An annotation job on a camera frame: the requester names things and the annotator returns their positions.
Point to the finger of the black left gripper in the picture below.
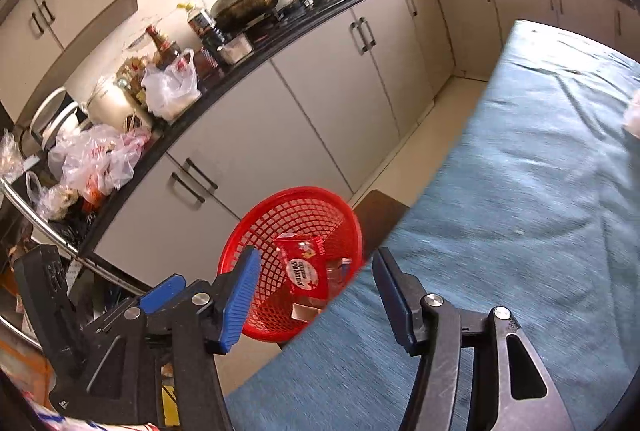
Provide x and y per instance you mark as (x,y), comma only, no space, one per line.
(159,296)

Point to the pink white plastic bags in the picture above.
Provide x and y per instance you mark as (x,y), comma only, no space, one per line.
(89,166)

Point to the red plastic mesh basket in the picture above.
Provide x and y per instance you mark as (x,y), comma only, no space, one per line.
(305,210)

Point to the small tan carton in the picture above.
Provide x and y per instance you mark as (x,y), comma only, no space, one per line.
(305,309)

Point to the white kitchen base cabinets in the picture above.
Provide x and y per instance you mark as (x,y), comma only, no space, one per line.
(322,103)

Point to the red torn snack bag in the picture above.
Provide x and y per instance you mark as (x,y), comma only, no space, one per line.
(304,261)

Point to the blue towel table cover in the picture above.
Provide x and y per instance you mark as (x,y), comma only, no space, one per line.
(536,210)

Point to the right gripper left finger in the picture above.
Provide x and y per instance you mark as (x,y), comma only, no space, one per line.
(203,321)

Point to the dark sauce bottle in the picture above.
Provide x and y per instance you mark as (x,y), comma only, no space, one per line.
(167,51)

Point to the steel lidded pot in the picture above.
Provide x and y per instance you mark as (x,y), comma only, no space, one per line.
(234,15)

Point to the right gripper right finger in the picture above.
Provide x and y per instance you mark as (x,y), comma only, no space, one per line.
(511,388)

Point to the white upper wall cabinet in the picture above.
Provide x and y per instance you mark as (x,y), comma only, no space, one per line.
(44,41)

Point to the white plastic bag on counter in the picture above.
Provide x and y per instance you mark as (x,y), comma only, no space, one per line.
(173,90)

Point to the brown wooden stool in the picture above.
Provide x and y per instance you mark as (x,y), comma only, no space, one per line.
(377,215)

